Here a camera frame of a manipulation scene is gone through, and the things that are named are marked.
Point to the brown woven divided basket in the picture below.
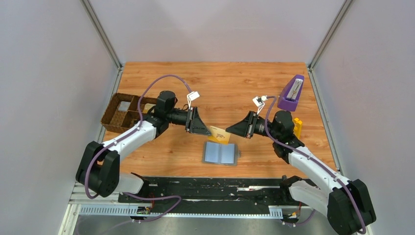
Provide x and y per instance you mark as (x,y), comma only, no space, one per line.
(115,121)

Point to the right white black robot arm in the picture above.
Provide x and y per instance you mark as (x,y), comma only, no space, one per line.
(345,203)

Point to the grey card holder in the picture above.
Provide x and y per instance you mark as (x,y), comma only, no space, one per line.
(220,154)

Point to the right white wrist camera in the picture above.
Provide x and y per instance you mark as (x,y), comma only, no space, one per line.
(259,101)

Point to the silver card in basket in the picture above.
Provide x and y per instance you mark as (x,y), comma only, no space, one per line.
(123,106)

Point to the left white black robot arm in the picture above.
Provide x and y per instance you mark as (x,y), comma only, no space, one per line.
(99,169)

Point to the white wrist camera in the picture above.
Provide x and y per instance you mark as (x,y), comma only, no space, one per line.
(191,97)
(259,101)

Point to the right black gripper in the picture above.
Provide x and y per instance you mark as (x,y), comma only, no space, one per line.
(252,124)

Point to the gold card in basket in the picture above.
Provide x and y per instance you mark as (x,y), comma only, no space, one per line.
(147,107)

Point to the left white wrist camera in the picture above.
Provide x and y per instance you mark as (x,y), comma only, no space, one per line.
(191,97)

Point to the gold striped card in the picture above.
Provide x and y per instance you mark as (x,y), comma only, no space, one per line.
(219,135)

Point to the white slotted cable duct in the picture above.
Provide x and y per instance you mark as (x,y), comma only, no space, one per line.
(135,210)

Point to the colourful toy block vehicle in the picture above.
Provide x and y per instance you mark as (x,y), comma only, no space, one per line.
(297,127)

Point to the purple metronome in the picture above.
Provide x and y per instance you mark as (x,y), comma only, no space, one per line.
(289,97)

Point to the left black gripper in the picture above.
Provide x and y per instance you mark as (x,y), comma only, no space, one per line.
(190,119)

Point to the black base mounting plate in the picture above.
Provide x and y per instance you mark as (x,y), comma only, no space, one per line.
(222,195)

